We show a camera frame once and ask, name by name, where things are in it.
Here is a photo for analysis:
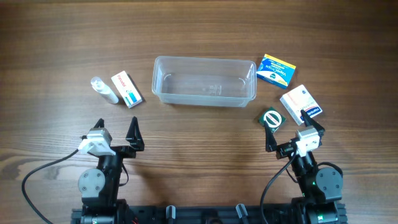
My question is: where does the blue yellow VapoDrops box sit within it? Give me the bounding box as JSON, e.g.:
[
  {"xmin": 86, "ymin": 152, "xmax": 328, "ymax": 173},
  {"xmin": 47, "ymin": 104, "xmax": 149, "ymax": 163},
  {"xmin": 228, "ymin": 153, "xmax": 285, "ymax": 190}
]
[{"xmin": 256, "ymin": 54, "xmax": 296, "ymax": 89}]

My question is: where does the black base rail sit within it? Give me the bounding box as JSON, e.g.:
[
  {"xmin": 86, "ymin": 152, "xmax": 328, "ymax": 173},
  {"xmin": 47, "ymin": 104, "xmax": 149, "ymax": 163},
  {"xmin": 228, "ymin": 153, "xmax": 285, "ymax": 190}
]
[{"xmin": 70, "ymin": 203, "xmax": 348, "ymax": 224}]

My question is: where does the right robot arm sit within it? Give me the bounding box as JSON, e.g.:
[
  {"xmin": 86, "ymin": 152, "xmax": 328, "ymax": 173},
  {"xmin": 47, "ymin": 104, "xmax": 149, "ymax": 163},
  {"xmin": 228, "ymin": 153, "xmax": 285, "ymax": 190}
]
[{"xmin": 259, "ymin": 110, "xmax": 343, "ymax": 223}]

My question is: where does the clear plastic container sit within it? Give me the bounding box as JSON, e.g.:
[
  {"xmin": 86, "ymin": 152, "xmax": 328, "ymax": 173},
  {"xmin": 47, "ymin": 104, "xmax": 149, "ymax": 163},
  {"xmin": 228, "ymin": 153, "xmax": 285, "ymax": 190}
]
[{"xmin": 152, "ymin": 56, "xmax": 257, "ymax": 108}]

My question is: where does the white orange medicine box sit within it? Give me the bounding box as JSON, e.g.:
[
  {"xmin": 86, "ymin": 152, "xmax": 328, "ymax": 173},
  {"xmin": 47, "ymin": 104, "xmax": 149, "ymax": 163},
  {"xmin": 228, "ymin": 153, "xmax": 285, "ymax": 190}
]
[{"xmin": 280, "ymin": 85, "xmax": 323, "ymax": 126}]

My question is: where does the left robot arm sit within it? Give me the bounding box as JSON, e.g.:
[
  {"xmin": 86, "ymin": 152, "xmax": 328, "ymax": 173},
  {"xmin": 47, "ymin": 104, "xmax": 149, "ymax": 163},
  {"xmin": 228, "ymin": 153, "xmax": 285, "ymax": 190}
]
[{"xmin": 71, "ymin": 117, "xmax": 144, "ymax": 224}]

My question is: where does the left black cable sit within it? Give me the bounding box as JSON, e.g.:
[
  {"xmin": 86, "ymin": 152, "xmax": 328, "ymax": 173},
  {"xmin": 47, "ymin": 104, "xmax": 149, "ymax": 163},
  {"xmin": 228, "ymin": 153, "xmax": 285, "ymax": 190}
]
[{"xmin": 21, "ymin": 148, "xmax": 80, "ymax": 224}]

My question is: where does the green round-label small box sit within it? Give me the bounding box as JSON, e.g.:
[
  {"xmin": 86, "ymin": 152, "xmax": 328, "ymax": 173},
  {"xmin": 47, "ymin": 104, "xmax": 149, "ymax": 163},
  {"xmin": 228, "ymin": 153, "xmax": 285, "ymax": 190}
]
[{"xmin": 259, "ymin": 107, "xmax": 286, "ymax": 133}]

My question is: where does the white Panadol box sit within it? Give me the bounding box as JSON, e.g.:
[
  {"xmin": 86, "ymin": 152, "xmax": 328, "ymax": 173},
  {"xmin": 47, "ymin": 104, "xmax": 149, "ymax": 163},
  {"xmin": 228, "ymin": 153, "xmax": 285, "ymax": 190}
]
[{"xmin": 111, "ymin": 71, "xmax": 142, "ymax": 108}]

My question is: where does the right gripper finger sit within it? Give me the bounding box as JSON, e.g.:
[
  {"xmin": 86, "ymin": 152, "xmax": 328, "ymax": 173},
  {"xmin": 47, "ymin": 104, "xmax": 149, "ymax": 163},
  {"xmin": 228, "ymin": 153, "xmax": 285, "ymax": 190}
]
[
  {"xmin": 300, "ymin": 110, "xmax": 325, "ymax": 136},
  {"xmin": 264, "ymin": 123, "xmax": 277, "ymax": 152}
]

